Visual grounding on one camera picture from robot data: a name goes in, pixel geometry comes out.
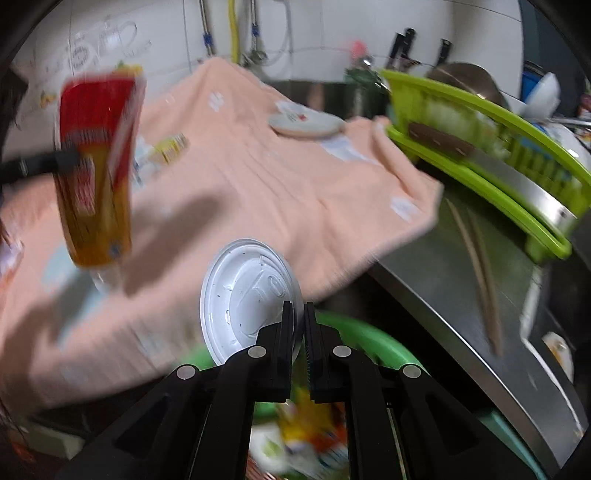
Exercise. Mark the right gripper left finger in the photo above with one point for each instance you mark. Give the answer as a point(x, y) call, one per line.
point(261, 373)

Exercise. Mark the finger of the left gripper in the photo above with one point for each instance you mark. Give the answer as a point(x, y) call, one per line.
point(53, 162)

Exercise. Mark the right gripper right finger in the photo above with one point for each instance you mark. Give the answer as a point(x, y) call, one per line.
point(340, 374)

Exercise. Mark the white plastic cup lid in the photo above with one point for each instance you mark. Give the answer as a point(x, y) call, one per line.
point(243, 291)

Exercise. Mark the red yellow drink bottle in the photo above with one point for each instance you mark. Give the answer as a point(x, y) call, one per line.
point(98, 117)

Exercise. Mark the small clear yellow-label bottle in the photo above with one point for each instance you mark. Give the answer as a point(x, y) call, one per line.
point(150, 159)

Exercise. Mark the orange red snack wrapper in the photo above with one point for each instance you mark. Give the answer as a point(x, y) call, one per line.
point(315, 437)

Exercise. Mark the green perforated trash basket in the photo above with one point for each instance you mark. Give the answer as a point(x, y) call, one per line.
point(378, 346)

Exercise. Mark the bamboo chopstick left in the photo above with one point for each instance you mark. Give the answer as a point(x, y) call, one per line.
point(494, 333)

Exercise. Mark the bamboo chopstick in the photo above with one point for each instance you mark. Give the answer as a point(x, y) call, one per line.
point(494, 333)
point(486, 268)

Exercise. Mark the bamboo chopstick right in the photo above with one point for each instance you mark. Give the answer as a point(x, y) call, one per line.
point(486, 268)

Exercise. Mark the peach floral towel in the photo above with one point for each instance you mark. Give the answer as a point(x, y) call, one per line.
point(329, 208)

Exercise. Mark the white dish with cherries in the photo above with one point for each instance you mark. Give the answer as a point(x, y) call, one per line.
point(306, 126)

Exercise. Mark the steel water pipe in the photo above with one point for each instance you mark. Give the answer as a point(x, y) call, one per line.
point(256, 55)

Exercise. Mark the green glass jar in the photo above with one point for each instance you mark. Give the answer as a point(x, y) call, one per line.
point(366, 94)

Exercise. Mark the lime green dish rack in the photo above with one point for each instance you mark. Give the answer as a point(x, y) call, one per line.
point(501, 134)

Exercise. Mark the steel pot lid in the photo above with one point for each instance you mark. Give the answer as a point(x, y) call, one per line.
point(471, 78)

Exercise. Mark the white bowl in rack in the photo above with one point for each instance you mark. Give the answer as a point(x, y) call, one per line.
point(544, 99)

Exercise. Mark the black knife handles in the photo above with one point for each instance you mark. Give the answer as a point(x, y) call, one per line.
point(400, 59)

